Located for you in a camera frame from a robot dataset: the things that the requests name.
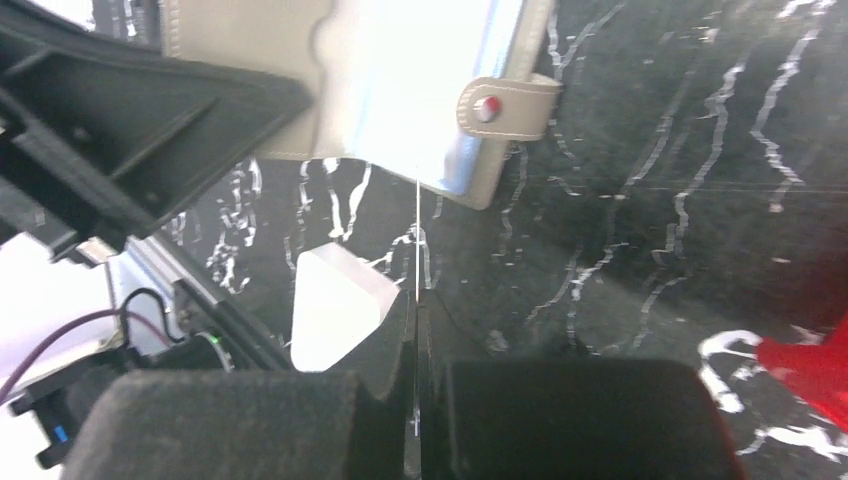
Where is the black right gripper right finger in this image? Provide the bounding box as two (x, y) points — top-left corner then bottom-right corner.
(417, 292), (746, 479)

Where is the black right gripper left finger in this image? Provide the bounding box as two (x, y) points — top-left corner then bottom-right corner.
(62, 292), (414, 479)

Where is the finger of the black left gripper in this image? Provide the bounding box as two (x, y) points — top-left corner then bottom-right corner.
(1, 1), (313, 260)

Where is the red plastic tray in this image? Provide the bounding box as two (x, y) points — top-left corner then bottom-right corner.
(755, 315), (847, 432)

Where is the dark glossy credit card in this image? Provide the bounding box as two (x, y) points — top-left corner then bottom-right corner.
(413, 177), (421, 438)

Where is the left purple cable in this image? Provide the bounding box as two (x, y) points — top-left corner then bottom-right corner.
(0, 307), (175, 407)

